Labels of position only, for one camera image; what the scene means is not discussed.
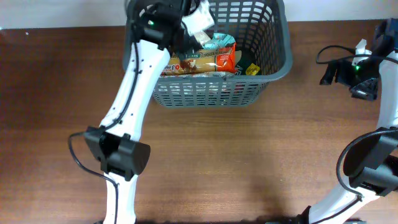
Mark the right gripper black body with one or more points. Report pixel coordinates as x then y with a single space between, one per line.
360 79

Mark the orange San Remo pasta pack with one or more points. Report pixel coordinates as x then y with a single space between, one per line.
202 61

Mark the mint flushable wipes pack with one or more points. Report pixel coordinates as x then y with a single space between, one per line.
219 40

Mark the beige kraft stand-up pouch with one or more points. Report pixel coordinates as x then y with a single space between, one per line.
198 22

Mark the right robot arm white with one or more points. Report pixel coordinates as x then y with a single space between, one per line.
366 170

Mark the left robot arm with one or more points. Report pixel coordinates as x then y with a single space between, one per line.
130 112

